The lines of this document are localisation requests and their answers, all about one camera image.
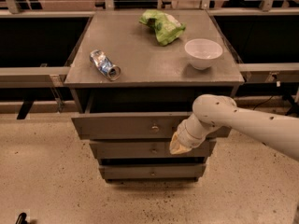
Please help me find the grey drawer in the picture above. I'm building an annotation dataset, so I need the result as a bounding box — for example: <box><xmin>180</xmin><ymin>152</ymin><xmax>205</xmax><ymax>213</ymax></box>
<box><xmin>99</xmin><ymin>163</ymin><xmax>206</xmax><ymax>180</ymax></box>
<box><xmin>90</xmin><ymin>139</ymin><xmax>216</xmax><ymax>159</ymax></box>
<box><xmin>71</xmin><ymin>110</ymin><xmax>232</xmax><ymax>141</ymax></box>

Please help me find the grey metal rail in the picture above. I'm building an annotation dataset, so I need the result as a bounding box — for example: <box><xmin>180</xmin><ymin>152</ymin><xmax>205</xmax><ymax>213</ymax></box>
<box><xmin>238</xmin><ymin>63</ymin><xmax>299</xmax><ymax>83</ymax></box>
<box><xmin>0</xmin><ymin>66</ymin><xmax>70</xmax><ymax>89</ymax></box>

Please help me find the grey top drawer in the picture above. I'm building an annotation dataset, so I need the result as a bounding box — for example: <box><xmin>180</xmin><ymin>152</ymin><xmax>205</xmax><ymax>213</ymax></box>
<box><xmin>71</xmin><ymin>110</ymin><xmax>232</xmax><ymax>141</ymax></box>

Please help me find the green chip bag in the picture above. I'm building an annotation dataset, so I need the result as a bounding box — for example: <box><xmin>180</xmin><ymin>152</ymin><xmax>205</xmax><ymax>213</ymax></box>
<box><xmin>139</xmin><ymin>9</ymin><xmax>186</xmax><ymax>46</ymax></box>

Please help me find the black cable on floor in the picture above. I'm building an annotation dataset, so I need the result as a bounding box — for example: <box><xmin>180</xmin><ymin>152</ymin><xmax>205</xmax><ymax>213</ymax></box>
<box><xmin>251</xmin><ymin>93</ymin><xmax>299</xmax><ymax>117</ymax></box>

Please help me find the grey bottom drawer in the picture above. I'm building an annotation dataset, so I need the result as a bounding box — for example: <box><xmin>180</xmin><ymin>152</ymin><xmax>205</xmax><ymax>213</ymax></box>
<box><xmin>99</xmin><ymin>163</ymin><xmax>206</xmax><ymax>180</ymax></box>

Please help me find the grey middle drawer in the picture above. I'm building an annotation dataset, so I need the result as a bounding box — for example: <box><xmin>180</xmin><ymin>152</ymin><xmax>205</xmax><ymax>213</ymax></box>
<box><xmin>90</xmin><ymin>139</ymin><xmax>216</xmax><ymax>159</ymax></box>

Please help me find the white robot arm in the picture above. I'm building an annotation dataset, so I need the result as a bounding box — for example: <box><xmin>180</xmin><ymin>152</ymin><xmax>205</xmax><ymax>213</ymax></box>
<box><xmin>169</xmin><ymin>94</ymin><xmax>299</xmax><ymax>161</ymax></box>

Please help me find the white bowl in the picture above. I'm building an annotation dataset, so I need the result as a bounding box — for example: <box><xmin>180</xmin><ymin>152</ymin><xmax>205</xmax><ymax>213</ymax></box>
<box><xmin>184</xmin><ymin>38</ymin><xmax>223</xmax><ymax>70</ymax></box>

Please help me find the black object bottom left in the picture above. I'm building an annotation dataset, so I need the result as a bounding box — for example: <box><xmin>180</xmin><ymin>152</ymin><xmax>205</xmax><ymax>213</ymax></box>
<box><xmin>15</xmin><ymin>213</ymin><xmax>28</xmax><ymax>224</ymax></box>

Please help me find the grey drawer cabinet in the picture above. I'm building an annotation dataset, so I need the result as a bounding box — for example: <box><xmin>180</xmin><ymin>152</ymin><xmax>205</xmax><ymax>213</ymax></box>
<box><xmin>64</xmin><ymin>8</ymin><xmax>246</xmax><ymax>183</ymax></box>

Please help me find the grey metal rail left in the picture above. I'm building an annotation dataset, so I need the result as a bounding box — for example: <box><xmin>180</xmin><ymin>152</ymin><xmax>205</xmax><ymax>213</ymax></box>
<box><xmin>0</xmin><ymin>66</ymin><xmax>70</xmax><ymax>89</ymax></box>

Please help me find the grey metal rail right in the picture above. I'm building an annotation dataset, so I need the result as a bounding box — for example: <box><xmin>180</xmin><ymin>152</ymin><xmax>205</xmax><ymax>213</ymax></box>
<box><xmin>238</xmin><ymin>63</ymin><xmax>299</xmax><ymax>83</ymax></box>

